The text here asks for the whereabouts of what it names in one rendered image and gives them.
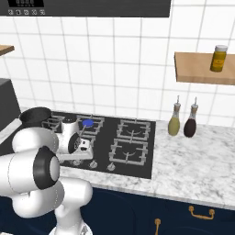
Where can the navy drawer front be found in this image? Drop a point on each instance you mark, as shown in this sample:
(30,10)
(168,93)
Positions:
(195,225)

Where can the black range hood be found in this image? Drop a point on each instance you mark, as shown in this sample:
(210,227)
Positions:
(101,7)

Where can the yellow spice jar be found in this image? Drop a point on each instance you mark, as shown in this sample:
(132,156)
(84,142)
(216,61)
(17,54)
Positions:
(218,59)

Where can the black gas hob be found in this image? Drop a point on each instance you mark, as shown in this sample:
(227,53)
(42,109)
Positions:
(134,143)

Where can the large wooden wall shelf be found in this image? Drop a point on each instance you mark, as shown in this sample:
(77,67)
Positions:
(195,69)

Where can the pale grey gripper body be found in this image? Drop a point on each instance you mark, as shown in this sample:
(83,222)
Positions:
(75,156)

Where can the small wooden wall shelf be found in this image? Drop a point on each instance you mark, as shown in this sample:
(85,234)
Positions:
(5,49)

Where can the black cooking pot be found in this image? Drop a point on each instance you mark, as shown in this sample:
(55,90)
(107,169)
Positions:
(34,116)

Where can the navy cupboard door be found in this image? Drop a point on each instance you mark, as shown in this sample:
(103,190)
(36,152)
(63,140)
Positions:
(122,214)

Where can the silver hob knob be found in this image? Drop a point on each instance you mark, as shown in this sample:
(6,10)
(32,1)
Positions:
(111,166)
(93,165)
(76,162)

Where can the yellow oil bottle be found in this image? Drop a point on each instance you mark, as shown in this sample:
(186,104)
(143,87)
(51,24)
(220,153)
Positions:
(174,125)

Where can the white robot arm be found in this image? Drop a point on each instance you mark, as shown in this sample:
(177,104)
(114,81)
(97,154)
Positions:
(33,171)

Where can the dark vinegar bottle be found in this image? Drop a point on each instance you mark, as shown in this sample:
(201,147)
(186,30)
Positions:
(190,127)

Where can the dark grey appliance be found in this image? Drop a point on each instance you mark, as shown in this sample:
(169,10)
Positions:
(7,102)

